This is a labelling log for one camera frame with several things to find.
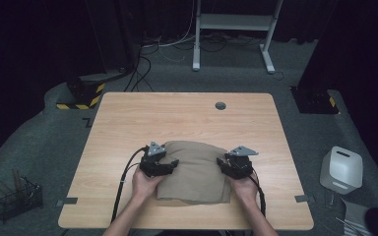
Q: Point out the grey table grommet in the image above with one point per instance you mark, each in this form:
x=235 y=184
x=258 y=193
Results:
x=220 y=106

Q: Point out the person's right hand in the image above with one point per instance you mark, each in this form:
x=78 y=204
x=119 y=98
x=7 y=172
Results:
x=244 y=190

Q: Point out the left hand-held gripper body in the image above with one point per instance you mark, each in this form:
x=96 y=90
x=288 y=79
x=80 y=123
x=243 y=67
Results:
x=152 y=162

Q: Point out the khaki shorts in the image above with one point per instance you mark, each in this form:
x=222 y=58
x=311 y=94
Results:
x=193 y=173

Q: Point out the black yellow striped stand base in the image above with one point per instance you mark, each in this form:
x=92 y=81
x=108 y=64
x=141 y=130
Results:
x=85 y=95

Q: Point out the grey striped sheet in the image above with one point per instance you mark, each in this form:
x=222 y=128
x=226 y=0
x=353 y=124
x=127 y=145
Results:
x=354 y=213

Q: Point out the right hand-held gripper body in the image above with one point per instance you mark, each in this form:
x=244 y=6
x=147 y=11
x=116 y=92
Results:
x=241 y=165

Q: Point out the white box appliance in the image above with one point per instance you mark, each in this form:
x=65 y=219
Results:
x=341 y=170

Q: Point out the white metal stand frame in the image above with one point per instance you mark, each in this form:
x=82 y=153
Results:
x=233 y=23

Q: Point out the grey tape piece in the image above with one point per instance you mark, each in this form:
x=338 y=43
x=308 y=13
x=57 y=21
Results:
x=68 y=201
x=304 y=198

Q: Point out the person's left hand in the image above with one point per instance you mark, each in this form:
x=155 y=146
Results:
x=144 y=185

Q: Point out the black stand base yellow mark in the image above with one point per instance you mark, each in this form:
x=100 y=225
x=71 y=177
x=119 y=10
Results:
x=313 y=100

